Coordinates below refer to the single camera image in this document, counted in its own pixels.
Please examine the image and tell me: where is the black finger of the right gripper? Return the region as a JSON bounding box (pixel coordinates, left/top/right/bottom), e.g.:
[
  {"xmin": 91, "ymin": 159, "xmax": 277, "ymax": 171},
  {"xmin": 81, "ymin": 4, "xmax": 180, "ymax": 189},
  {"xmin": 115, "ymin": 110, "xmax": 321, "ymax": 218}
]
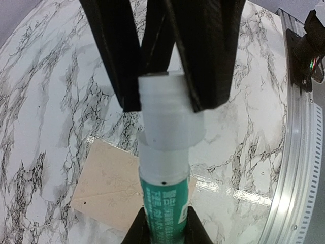
[
  {"xmin": 80, "ymin": 0, "xmax": 142, "ymax": 112},
  {"xmin": 142, "ymin": 0, "xmax": 245, "ymax": 112}
]

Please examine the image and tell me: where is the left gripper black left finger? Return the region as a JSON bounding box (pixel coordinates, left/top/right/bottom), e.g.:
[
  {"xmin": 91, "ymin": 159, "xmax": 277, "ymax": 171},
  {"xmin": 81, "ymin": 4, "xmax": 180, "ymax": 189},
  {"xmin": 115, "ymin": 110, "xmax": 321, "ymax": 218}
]
[{"xmin": 122, "ymin": 207, "xmax": 150, "ymax": 244}]

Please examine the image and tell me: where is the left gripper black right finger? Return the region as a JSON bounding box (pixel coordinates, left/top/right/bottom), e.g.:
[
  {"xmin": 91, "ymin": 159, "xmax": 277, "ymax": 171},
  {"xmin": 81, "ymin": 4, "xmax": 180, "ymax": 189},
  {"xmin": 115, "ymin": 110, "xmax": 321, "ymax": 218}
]
[{"xmin": 184, "ymin": 206, "xmax": 213, "ymax": 244}]

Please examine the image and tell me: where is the small green white sticker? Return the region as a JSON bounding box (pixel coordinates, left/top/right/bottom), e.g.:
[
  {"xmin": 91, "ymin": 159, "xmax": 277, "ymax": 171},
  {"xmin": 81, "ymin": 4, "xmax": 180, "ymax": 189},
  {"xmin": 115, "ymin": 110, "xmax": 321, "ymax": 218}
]
[{"xmin": 138, "ymin": 132, "xmax": 190, "ymax": 243}]

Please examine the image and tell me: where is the white glue stick cap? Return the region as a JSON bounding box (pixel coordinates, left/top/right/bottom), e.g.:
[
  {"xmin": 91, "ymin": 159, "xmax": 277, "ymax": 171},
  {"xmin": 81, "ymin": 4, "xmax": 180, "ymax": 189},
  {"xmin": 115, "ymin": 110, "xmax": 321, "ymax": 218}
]
[{"xmin": 138, "ymin": 43, "xmax": 206, "ymax": 150}]

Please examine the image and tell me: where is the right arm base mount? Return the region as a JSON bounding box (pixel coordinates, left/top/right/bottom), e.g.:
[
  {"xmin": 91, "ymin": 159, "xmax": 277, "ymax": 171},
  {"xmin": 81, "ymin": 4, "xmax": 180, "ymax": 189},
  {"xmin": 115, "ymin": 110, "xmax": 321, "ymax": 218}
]
[{"xmin": 285, "ymin": 9, "xmax": 324, "ymax": 92}]

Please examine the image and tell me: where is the aluminium front rail frame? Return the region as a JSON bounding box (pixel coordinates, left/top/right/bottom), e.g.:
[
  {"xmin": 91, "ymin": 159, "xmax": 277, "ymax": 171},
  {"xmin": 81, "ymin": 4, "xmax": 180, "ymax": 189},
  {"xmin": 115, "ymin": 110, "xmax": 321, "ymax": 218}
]
[{"xmin": 259, "ymin": 9, "xmax": 324, "ymax": 243}]

